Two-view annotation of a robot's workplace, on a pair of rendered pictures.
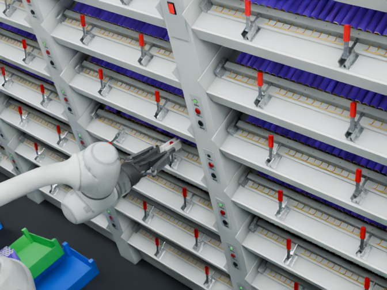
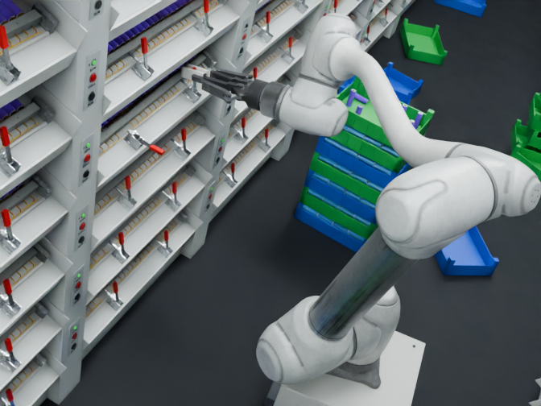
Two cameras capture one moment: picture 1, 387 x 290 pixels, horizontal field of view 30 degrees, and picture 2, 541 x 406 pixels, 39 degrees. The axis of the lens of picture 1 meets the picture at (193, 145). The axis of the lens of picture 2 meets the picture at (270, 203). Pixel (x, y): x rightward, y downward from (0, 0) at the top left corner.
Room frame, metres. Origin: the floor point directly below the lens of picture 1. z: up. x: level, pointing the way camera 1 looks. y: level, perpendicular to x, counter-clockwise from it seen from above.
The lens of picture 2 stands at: (2.56, 1.59, 1.87)
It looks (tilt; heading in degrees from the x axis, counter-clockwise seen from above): 40 degrees down; 234
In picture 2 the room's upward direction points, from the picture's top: 16 degrees clockwise
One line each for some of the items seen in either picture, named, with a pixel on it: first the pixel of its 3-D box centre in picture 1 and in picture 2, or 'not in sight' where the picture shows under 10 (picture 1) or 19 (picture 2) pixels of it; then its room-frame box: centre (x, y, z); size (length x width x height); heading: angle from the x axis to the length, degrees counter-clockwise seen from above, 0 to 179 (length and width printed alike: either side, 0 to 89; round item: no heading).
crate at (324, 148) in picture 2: not in sight; (366, 149); (1.04, -0.05, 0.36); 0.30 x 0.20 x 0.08; 123
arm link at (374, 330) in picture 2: not in sight; (364, 316); (1.53, 0.68, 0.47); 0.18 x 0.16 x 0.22; 9
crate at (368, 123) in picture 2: not in sight; (380, 112); (1.04, -0.05, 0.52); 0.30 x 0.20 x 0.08; 123
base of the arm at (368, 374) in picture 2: not in sight; (352, 341); (1.51, 0.66, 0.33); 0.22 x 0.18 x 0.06; 55
